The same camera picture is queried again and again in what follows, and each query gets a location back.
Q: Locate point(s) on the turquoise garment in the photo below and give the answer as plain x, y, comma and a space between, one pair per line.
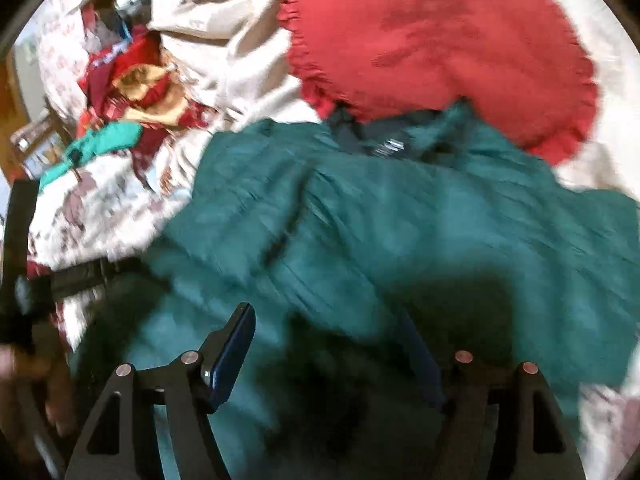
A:
113, 137

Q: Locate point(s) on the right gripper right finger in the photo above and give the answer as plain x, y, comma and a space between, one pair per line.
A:
496, 423

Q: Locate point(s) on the left hand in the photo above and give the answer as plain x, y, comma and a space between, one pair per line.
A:
45, 373

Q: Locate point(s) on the red heart-shaped ruffled pillow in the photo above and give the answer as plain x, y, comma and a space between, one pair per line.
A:
519, 63

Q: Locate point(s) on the beige quilted blanket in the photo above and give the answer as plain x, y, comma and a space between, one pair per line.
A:
232, 54

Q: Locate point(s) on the green quilted puffer jacket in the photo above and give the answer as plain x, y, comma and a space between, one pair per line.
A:
367, 272

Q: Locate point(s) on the floral bed cover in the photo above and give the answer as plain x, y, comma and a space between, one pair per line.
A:
110, 211

